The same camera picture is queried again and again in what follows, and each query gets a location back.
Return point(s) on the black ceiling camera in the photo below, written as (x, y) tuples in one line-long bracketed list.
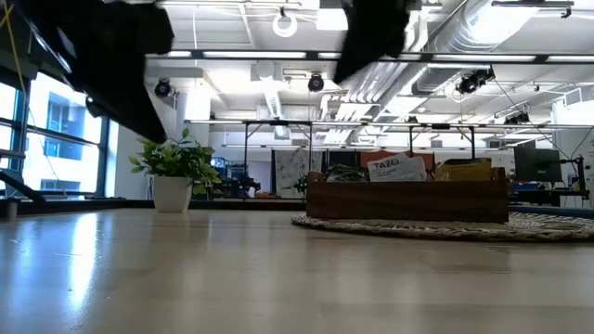
[(473, 82)]

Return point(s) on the dark blue tea packet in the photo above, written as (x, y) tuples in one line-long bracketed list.
[(345, 174)]

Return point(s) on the black round ceiling speaker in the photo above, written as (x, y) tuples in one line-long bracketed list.
[(162, 87), (316, 83)]

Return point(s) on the white orange Tazo tea packet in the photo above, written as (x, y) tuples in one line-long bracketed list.
[(396, 169)]

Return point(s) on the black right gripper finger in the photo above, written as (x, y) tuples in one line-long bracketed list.
[(359, 60)]

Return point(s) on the black background rig frame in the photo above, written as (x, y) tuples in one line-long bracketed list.
[(278, 122)]

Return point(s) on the green plant in white pot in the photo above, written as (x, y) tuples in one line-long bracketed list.
[(172, 195)]

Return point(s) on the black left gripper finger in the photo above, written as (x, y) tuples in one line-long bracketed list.
[(134, 120)]

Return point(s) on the brown wooden organizer box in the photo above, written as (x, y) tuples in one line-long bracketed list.
[(408, 201)]

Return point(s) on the wicker basket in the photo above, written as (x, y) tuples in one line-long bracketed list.
[(417, 229)]

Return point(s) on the black computer monitor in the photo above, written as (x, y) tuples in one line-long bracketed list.
[(537, 164)]

